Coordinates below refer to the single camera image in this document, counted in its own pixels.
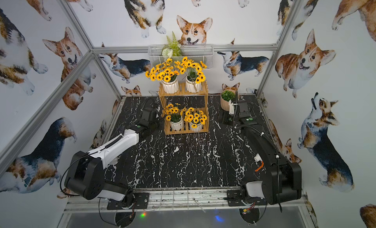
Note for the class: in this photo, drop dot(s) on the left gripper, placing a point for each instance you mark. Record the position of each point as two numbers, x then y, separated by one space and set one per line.
153 115

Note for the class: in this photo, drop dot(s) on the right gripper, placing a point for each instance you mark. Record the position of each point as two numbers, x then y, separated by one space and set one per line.
225 118

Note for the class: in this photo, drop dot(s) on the sunflower pot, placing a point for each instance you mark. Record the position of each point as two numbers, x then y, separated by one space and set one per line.
174 117
167 73
194 74
196 119

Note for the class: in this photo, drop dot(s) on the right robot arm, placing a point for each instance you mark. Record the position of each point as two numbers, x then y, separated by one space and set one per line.
282 181

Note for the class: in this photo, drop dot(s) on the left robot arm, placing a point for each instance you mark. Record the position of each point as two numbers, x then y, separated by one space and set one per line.
85 176

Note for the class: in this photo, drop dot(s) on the wooden two-tier plant shelf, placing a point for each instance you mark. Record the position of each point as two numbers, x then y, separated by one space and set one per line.
182 91

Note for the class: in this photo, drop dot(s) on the white orange spray bottle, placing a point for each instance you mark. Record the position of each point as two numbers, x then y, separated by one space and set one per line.
259 162

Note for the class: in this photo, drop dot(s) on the green fern white flower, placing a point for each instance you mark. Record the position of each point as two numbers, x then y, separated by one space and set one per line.
172 48

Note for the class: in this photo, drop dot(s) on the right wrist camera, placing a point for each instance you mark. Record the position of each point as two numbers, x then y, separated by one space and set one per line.
231 108

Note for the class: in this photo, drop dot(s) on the white wire mesh basket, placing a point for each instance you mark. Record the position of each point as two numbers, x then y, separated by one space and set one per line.
197 53

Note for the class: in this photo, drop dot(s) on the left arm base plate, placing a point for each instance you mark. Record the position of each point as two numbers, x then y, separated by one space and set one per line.
137 200

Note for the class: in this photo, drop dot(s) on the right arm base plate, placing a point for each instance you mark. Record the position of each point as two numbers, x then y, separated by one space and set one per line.
240 198

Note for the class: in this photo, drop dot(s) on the aluminium front rail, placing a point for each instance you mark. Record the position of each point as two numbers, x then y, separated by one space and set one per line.
166 200

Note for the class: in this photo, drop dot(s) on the aluminium cage frame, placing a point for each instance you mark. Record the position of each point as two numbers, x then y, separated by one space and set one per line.
43 43

